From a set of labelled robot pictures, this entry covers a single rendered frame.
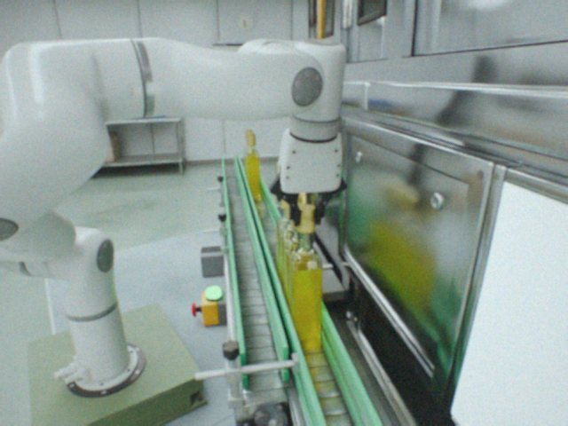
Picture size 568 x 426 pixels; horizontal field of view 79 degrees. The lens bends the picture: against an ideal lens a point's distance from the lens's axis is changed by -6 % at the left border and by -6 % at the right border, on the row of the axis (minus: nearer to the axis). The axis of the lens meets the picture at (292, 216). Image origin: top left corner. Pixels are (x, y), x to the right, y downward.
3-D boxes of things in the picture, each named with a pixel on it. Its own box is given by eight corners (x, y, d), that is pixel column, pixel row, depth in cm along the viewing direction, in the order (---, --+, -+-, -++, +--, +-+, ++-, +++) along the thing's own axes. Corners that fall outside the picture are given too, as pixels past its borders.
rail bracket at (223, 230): (229, 255, 114) (226, 215, 109) (206, 257, 113) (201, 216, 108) (229, 249, 118) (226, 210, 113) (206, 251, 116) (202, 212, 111)
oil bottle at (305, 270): (320, 348, 74) (324, 255, 66) (294, 351, 73) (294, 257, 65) (313, 331, 79) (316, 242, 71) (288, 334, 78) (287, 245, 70)
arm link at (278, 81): (132, 106, 44) (278, 92, 54) (159, 143, 35) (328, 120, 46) (123, 33, 40) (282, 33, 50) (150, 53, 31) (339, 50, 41)
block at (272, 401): (289, 429, 63) (289, 401, 60) (236, 438, 61) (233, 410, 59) (286, 413, 66) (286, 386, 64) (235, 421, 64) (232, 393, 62)
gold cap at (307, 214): (318, 232, 65) (319, 209, 64) (298, 234, 65) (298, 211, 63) (312, 225, 69) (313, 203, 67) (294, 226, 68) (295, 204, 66)
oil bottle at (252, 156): (260, 196, 169) (258, 135, 159) (248, 197, 168) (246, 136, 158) (259, 193, 174) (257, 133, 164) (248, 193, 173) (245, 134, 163)
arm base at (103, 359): (70, 411, 62) (49, 344, 57) (50, 373, 70) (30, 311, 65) (148, 368, 73) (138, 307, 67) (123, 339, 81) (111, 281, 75)
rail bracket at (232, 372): (300, 399, 61) (300, 343, 56) (200, 414, 58) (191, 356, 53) (296, 386, 63) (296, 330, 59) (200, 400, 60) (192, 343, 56)
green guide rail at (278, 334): (288, 381, 65) (288, 347, 62) (283, 382, 64) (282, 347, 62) (235, 166, 225) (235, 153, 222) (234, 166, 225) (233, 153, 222)
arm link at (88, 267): (106, 324, 62) (89, 242, 56) (39, 318, 63) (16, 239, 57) (131, 294, 71) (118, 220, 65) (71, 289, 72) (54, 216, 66)
